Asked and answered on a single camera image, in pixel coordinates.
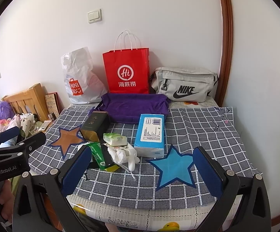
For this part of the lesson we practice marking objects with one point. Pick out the grey Nike waist bag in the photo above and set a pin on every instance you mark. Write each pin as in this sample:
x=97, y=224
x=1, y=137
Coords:
x=182, y=84

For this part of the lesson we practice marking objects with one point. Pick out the patterned bed sheet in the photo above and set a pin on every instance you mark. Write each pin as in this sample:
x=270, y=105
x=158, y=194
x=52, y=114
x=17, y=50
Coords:
x=141, y=219

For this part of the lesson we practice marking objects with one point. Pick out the brown patterned book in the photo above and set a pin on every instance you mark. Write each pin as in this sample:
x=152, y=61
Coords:
x=52, y=103

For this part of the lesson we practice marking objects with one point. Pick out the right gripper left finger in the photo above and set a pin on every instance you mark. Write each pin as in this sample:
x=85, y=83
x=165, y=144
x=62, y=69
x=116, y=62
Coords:
x=72, y=170

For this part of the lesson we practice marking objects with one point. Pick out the green pocket tissue pack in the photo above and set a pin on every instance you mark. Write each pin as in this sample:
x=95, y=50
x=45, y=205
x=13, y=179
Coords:
x=115, y=139

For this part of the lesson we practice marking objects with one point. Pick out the grey checkered cloth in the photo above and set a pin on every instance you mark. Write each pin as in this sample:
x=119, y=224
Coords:
x=184, y=129

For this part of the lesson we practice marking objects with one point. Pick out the dark green tin box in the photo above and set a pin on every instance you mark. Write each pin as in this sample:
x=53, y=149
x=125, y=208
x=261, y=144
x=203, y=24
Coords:
x=95, y=126

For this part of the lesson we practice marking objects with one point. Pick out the purple plush toy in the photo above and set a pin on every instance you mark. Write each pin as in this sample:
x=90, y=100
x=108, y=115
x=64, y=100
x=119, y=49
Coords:
x=6, y=110

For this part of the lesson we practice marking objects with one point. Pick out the wooden door frame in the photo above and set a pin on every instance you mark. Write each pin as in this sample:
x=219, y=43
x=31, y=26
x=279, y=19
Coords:
x=227, y=50

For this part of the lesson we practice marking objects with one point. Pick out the red paper shopping bag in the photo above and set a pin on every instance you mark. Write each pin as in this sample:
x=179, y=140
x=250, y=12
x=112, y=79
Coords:
x=127, y=70

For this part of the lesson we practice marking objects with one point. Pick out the white Miniso plastic bag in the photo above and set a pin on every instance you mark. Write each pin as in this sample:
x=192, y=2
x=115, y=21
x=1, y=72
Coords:
x=82, y=85

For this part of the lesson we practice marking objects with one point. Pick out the fruit print wipe sachet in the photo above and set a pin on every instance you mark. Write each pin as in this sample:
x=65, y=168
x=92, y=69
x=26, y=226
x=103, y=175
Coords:
x=114, y=147

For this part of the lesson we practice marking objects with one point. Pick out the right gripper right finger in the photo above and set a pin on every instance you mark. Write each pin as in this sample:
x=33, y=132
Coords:
x=211, y=172

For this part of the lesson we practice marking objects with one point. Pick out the blue tissue pack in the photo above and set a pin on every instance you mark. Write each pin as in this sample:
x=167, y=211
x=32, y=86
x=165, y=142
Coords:
x=149, y=141

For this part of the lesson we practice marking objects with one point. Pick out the purple towel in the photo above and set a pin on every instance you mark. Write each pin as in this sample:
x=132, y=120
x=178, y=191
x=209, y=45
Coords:
x=127, y=108

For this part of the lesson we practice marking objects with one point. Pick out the person's left hand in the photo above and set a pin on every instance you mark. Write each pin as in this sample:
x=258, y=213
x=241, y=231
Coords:
x=7, y=201

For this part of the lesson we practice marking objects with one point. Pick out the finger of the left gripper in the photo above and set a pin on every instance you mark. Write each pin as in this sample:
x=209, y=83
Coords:
x=30, y=144
x=9, y=134

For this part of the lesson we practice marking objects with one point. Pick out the white wall switch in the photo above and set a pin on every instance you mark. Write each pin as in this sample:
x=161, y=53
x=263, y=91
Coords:
x=94, y=16

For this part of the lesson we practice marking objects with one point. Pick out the green sachet packet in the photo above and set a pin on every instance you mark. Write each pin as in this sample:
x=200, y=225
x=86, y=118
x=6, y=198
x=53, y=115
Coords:
x=97, y=154

